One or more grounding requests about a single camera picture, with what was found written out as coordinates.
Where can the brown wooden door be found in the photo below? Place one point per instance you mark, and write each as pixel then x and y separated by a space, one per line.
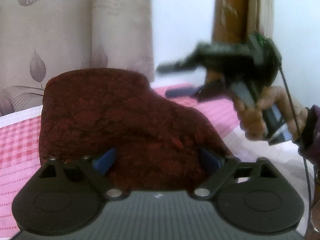
pixel 234 19

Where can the dark red fuzzy garment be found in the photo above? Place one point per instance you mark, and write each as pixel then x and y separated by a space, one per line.
pixel 157 142

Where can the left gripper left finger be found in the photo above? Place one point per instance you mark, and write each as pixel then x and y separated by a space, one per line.
pixel 95 170

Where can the person's right hand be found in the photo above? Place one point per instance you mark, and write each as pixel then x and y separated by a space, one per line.
pixel 251 119

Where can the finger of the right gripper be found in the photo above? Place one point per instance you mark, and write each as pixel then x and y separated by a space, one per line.
pixel 188 64
pixel 213 90

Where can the beige leaf print curtain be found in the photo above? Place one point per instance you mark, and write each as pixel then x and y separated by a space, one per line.
pixel 41 39

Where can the purple sleeve forearm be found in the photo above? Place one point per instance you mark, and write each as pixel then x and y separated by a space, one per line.
pixel 310 137

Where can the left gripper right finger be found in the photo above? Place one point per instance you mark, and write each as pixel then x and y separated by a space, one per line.
pixel 220 170

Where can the pink white bed sheet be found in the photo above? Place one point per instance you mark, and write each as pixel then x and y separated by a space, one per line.
pixel 20 156

